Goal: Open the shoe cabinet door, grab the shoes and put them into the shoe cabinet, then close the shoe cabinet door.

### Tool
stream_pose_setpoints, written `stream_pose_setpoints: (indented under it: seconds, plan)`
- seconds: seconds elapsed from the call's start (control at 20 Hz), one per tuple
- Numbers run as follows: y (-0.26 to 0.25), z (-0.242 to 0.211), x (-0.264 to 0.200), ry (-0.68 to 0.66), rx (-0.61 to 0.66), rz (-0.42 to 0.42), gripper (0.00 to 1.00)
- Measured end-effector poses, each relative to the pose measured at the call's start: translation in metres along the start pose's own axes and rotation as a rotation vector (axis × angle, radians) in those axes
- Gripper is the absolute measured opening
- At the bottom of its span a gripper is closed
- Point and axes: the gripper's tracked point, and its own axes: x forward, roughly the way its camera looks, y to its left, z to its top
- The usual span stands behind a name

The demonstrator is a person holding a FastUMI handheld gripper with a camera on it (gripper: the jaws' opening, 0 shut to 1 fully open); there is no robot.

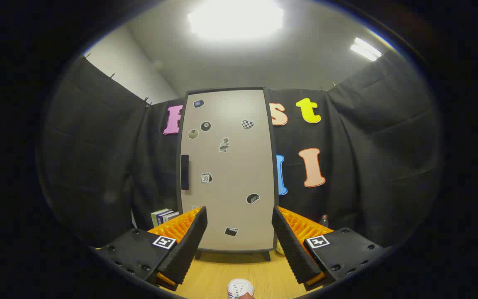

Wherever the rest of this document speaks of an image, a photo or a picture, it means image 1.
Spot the dark grey shoe cabinet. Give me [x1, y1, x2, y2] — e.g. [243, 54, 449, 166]
[177, 87, 280, 261]

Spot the green and white book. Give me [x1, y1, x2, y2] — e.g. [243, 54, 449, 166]
[151, 208, 170, 227]

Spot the ceiling tube light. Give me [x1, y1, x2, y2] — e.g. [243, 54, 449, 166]
[350, 37, 383, 61]

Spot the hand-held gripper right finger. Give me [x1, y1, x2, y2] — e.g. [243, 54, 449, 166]
[271, 205, 387, 291]

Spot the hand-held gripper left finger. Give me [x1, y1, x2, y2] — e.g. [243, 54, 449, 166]
[96, 206, 208, 291]

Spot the white shoe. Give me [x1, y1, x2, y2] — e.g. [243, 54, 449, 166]
[227, 279, 255, 299]

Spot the black door handle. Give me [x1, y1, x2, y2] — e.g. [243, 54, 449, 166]
[181, 155, 190, 190]

